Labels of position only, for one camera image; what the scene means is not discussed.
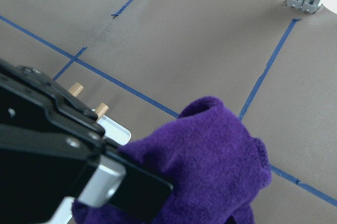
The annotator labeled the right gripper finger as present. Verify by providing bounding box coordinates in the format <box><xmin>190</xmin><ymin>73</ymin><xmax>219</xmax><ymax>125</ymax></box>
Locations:
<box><xmin>1</xmin><ymin>60</ymin><xmax>173</xmax><ymax>223</ymax></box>

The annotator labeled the purple towel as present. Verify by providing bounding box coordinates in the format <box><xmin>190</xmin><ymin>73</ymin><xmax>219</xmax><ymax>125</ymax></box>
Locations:
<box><xmin>71</xmin><ymin>96</ymin><xmax>272</xmax><ymax>224</ymax></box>

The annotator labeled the white towel rack with wooden bars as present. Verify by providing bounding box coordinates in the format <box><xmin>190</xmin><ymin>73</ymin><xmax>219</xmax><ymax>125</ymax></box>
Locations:
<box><xmin>49</xmin><ymin>82</ymin><xmax>132</xmax><ymax>224</ymax></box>

